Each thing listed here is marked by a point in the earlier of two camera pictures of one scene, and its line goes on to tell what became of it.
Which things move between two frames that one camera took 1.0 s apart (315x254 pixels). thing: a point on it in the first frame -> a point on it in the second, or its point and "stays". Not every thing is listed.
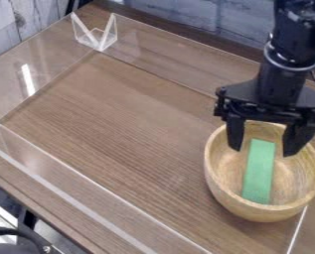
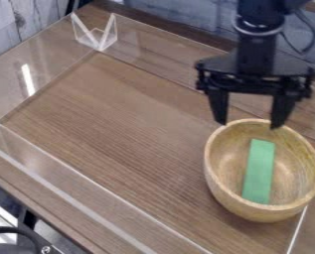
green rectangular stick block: (257, 178) stays
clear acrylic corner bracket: (94, 38) stays
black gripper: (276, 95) -> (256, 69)
